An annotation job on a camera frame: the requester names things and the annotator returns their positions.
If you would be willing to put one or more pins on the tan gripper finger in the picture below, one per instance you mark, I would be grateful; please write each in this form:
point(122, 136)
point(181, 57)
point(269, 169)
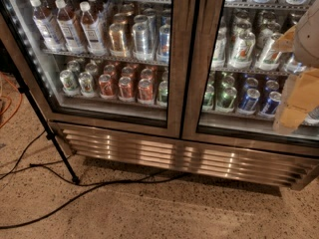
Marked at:
point(300, 96)
point(286, 42)

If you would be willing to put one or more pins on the glass fridge door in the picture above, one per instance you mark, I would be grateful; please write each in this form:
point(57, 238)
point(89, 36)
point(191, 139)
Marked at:
point(41, 72)
point(232, 17)

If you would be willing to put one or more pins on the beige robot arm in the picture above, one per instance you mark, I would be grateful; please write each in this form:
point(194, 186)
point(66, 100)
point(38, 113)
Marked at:
point(306, 41)

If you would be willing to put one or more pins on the green can right fridge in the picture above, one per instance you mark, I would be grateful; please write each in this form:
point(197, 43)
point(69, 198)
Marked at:
point(208, 97)

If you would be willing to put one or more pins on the green soda can left door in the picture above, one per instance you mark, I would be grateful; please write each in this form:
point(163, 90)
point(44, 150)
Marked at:
point(163, 93)

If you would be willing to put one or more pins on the steel fridge bottom grille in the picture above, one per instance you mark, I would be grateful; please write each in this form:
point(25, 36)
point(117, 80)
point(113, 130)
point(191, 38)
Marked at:
point(242, 164)

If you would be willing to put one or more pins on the white sparkling can right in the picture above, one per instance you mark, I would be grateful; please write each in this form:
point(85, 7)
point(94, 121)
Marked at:
point(268, 59)

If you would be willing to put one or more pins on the white sparkling can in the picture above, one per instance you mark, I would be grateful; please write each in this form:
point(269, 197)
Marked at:
point(240, 56)
point(268, 59)
point(219, 51)

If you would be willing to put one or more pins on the blue soda can middle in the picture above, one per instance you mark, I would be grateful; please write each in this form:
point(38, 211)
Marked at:
point(271, 104)

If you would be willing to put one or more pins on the blue soda can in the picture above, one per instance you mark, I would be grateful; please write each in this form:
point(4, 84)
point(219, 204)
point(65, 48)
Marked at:
point(249, 102)
point(271, 104)

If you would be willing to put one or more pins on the white sparkling can middle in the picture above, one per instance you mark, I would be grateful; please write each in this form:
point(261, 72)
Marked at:
point(240, 56)

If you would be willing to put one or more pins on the blue soda can left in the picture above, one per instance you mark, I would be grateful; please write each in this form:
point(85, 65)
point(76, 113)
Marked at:
point(249, 102)

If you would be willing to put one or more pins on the white sparkling can left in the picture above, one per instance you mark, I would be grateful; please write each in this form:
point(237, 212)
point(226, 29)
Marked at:
point(219, 51)

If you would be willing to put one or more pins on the blue silver energy can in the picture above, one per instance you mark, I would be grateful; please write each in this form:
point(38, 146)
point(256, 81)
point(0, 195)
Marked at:
point(164, 41)

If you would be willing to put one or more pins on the silver tall can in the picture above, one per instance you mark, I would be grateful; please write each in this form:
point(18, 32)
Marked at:
point(143, 49)

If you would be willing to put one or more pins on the red soda can right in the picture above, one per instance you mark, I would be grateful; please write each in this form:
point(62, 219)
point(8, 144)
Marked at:
point(146, 91)

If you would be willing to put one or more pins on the red soda can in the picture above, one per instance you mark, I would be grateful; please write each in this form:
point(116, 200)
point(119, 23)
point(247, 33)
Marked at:
point(126, 88)
point(107, 86)
point(146, 91)

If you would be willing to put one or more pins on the red soda can middle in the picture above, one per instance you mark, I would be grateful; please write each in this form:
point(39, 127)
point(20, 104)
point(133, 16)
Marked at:
point(126, 88)

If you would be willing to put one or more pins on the gold tall can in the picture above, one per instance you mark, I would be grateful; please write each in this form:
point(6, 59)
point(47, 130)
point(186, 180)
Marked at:
point(119, 40)

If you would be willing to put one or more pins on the red soda can left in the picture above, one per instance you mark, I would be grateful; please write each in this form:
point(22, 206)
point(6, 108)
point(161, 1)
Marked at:
point(107, 86)

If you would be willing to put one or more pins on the right tea bottle white cap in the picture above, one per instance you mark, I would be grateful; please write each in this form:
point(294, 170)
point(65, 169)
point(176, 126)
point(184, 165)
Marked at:
point(93, 29)

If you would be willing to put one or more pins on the tea bottle white cap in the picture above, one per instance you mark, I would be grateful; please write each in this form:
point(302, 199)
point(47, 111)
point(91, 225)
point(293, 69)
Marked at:
point(47, 26)
point(93, 29)
point(70, 27)

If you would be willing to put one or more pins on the middle tea bottle white cap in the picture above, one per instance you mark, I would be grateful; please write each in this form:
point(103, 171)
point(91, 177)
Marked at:
point(70, 27)

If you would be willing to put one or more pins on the green white soda can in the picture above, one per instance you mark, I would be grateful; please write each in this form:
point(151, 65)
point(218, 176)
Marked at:
point(69, 82)

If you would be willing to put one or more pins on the left tea bottle white cap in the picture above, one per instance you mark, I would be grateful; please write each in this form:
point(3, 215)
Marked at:
point(47, 26)

